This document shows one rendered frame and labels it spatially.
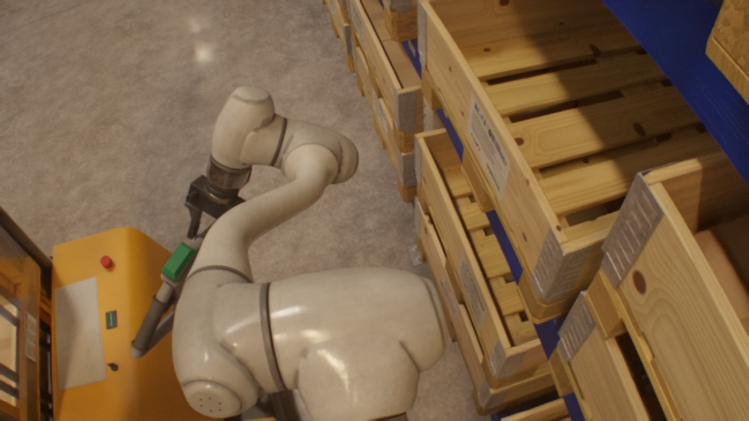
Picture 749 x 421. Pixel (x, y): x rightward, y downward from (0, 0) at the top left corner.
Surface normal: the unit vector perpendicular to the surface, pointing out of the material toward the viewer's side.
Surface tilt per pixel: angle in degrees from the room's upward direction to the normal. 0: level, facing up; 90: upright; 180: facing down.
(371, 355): 26
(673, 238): 90
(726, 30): 90
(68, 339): 0
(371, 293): 8
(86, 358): 0
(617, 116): 0
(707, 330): 90
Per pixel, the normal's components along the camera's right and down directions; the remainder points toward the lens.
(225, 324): -0.21, -0.64
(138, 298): 0.62, -0.58
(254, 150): 0.14, 0.66
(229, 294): -0.25, -0.83
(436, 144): 0.25, 0.79
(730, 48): -0.96, 0.25
